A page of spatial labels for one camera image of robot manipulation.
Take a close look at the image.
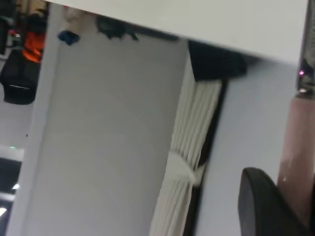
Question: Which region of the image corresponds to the dark cable bundle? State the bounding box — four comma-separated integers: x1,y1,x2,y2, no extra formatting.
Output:
94,16,140,42

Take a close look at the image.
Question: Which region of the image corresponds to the orange garment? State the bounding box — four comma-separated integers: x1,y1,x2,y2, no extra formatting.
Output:
22,30,47,63

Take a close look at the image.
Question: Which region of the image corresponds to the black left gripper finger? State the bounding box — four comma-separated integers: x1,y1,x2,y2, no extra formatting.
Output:
237,167,315,236

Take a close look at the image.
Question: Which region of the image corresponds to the blue object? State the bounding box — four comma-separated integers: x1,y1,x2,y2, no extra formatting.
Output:
57,29,80,46

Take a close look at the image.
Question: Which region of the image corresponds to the tied white curtain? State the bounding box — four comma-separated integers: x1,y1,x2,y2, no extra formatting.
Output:
149,58,223,236

